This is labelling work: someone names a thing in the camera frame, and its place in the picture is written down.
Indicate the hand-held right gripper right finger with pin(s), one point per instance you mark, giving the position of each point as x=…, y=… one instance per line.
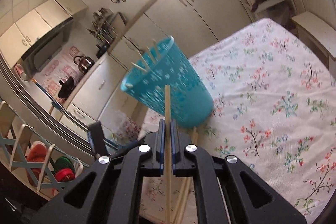
x=174, y=145

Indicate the white stool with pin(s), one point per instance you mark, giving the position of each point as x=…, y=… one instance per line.
x=315, y=32

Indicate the black wok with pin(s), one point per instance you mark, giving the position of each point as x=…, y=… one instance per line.
x=67, y=87

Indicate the pink backsplash sticker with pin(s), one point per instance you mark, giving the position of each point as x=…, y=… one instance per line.
x=60, y=69

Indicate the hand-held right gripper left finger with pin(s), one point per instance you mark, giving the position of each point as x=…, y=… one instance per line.
x=160, y=145

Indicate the white shoe rack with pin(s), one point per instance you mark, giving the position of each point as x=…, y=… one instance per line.
x=23, y=134

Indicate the floral tablecloth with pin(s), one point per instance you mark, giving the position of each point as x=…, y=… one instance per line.
x=262, y=82

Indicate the bundle of wooden chopsticks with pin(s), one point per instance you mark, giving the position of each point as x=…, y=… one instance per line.
x=194, y=136

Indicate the steel kettle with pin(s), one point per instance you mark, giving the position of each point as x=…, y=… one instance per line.
x=84, y=64

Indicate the white base cabinet with doors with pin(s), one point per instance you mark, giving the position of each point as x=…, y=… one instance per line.
x=204, y=14

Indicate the trash bin with plastic liner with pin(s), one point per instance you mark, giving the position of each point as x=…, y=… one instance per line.
x=126, y=127

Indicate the white wall cabinets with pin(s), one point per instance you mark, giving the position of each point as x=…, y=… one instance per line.
x=39, y=24

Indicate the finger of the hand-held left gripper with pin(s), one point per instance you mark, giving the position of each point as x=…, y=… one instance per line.
x=124, y=148
x=97, y=137

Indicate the sliding door frame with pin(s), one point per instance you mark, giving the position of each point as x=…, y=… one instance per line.
x=39, y=119

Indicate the white base cabinet with wide drawers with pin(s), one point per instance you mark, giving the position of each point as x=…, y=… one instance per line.
x=99, y=90

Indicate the teal perforated plastic basket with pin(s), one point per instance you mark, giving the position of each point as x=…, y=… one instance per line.
x=183, y=87

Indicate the orange plush slippers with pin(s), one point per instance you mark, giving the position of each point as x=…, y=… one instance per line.
x=38, y=153

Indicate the red and green shoes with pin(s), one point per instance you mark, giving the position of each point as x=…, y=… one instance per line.
x=64, y=170

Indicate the single wooden chopstick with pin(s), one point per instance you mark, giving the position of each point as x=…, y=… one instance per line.
x=167, y=103

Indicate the wall utensil rack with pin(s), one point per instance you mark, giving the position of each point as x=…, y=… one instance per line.
x=102, y=27

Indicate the range hood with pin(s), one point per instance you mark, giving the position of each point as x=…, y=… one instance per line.
x=47, y=45

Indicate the cutting board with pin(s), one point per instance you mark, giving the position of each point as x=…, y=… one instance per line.
x=120, y=24

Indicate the black frying pan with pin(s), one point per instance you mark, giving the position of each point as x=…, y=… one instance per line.
x=102, y=49

